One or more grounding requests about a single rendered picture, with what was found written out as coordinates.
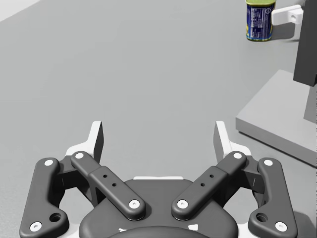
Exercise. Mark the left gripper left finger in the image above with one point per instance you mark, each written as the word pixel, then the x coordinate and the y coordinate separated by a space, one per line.
pixel 109 184

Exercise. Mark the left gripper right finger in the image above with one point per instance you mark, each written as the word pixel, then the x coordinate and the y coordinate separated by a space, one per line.
pixel 209 181

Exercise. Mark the black screen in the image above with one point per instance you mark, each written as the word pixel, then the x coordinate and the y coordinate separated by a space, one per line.
pixel 305 42

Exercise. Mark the grey stand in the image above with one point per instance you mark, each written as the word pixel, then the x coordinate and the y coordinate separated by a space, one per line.
pixel 275 119

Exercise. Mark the green and blue rectangular can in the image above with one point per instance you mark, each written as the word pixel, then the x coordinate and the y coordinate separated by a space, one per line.
pixel 258 23

